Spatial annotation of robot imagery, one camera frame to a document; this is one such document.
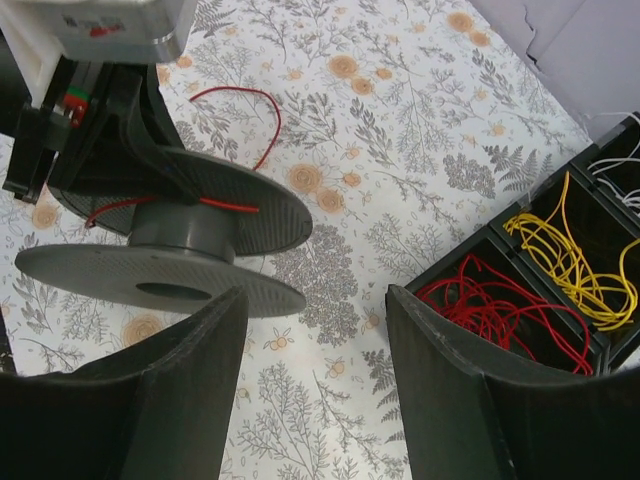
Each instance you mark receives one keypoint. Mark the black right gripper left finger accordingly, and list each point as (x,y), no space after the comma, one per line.
(159,409)

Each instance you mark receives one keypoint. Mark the black compartment cable box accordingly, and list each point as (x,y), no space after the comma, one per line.
(555,276)

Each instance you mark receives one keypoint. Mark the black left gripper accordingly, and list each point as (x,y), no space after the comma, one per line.
(88,137)

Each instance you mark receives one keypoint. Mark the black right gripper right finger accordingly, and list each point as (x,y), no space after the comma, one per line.
(472,410)

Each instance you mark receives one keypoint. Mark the grey perforated cable spool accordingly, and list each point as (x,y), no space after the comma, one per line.
(179,257)

